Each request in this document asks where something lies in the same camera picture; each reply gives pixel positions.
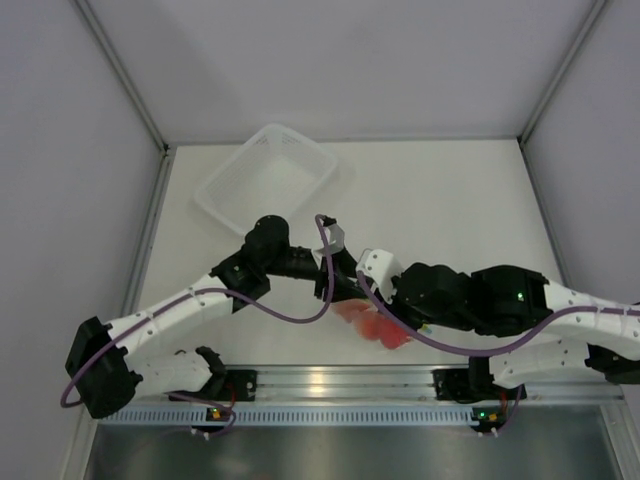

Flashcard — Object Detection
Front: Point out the fake watermelon slice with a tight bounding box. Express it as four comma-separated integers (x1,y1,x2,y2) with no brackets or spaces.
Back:
332,299,371,323

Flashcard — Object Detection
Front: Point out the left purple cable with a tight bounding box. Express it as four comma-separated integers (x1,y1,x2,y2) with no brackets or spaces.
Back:
60,214,346,407

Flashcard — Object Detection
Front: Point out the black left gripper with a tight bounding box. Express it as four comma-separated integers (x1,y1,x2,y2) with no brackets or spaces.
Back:
264,245,369,302

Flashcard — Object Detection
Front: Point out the white perforated plastic basket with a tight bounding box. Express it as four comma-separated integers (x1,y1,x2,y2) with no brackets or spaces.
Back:
193,123,339,236

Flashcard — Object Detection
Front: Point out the clear zip top bag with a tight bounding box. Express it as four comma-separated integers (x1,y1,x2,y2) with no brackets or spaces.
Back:
346,300,416,350

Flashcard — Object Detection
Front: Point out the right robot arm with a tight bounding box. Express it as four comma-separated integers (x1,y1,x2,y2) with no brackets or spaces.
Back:
357,263,639,403

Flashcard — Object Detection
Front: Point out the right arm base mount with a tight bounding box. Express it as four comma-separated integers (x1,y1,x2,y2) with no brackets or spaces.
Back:
432,368,527,404

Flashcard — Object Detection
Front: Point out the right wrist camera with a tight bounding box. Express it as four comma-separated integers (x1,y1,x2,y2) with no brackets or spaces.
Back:
355,249,403,304

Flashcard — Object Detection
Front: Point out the white slotted cable duct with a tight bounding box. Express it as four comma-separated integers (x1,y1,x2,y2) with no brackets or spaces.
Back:
101,403,502,427

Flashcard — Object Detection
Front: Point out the aluminium mounting rail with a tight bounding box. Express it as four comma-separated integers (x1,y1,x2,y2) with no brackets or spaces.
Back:
219,363,624,403

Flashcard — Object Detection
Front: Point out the fake red tomato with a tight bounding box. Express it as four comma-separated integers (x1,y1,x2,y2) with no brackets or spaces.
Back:
374,319,410,350

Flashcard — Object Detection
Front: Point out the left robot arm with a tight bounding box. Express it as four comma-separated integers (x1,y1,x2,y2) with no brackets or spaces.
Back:
60,215,363,419

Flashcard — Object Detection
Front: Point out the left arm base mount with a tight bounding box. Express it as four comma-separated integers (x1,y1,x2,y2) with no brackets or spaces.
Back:
169,369,257,403

